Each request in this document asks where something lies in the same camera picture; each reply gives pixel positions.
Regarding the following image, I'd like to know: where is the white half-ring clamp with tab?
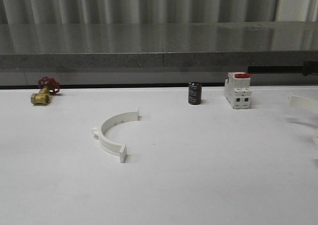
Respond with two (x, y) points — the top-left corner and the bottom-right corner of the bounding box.
(92, 109), (139, 163)

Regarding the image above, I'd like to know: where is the white half-ring pipe clamp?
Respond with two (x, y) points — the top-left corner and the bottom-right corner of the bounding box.
(287, 91), (318, 148)

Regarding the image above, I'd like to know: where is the black cylindrical capacitor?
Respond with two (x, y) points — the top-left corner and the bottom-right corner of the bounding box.
(188, 82), (202, 105)

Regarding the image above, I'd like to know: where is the grey stone counter ledge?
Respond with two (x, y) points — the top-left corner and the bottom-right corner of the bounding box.
(0, 22), (318, 72)

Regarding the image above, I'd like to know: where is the brass valve red handwheel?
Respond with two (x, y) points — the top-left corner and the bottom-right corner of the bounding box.
(30, 76), (60, 105)

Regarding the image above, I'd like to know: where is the grey pleated curtain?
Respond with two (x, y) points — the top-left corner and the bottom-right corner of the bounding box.
(0, 0), (279, 24)

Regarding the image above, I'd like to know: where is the white circuit breaker red switch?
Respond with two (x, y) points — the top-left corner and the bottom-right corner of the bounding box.
(225, 72), (252, 109)

